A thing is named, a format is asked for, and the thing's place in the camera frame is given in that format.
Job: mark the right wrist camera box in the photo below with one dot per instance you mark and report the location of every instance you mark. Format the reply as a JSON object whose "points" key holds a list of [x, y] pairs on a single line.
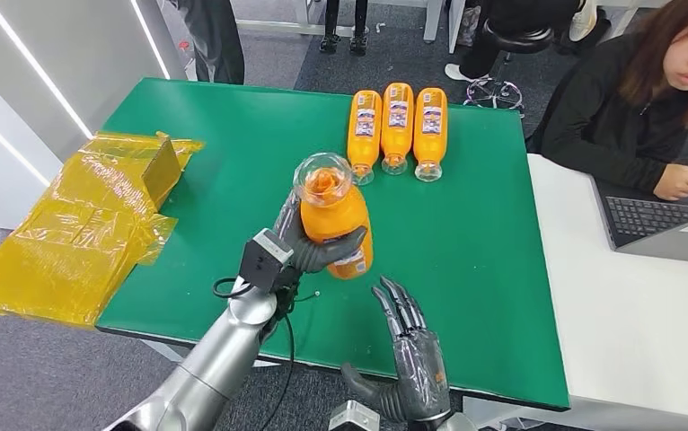
{"points": [[353, 418]]}

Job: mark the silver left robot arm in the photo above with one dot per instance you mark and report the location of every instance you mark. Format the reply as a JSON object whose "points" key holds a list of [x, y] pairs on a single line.
{"points": [[213, 369]]}

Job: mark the grey laptop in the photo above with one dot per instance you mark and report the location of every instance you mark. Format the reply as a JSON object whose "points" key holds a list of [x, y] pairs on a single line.
{"points": [[647, 217]]}

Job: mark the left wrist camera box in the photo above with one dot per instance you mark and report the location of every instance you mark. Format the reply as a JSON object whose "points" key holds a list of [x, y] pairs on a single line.
{"points": [[263, 262]]}

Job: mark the person on stool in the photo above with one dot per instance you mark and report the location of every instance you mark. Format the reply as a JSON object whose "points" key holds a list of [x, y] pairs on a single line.
{"points": [[516, 15]]}

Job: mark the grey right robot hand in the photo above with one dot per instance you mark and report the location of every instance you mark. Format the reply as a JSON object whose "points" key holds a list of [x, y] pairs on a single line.
{"points": [[418, 375]]}

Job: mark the green table mat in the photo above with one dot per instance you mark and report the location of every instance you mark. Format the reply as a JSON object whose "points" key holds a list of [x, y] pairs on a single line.
{"points": [[231, 149]]}

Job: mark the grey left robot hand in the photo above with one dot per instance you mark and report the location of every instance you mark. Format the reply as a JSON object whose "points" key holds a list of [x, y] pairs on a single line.
{"points": [[314, 253]]}

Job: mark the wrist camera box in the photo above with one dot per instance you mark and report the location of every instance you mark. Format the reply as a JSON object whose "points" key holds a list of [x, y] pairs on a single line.
{"points": [[353, 418], [263, 262]]}

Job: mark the person's hand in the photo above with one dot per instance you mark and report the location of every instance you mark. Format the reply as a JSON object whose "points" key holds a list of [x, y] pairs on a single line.
{"points": [[677, 181]]}

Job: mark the standing person's legs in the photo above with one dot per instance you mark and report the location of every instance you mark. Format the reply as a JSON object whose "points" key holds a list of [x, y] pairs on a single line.
{"points": [[216, 38]]}

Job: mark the orange juice bottle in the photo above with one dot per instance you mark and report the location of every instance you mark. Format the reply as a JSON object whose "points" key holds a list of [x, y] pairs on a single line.
{"points": [[431, 125], [397, 119], [335, 211], [365, 128]]}

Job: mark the black stool chrome base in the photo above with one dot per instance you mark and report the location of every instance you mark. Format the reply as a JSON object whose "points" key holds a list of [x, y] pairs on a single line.
{"points": [[513, 38]]}

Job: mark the white desk leg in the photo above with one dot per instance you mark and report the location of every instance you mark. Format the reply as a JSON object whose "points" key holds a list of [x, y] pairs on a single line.
{"points": [[433, 21]]}

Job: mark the seated person at laptop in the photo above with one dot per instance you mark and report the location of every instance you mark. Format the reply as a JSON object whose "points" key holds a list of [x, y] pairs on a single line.
{"points": [[612, 113]]}

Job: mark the person's feet black shoes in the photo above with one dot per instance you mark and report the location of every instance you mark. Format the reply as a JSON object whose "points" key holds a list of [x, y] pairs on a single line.
{"points": [[344, 27]]}

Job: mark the yellow plastic wrapped box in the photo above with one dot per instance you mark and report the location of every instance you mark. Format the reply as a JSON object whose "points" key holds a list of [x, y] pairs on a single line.
{"points": [[82, 235]]}

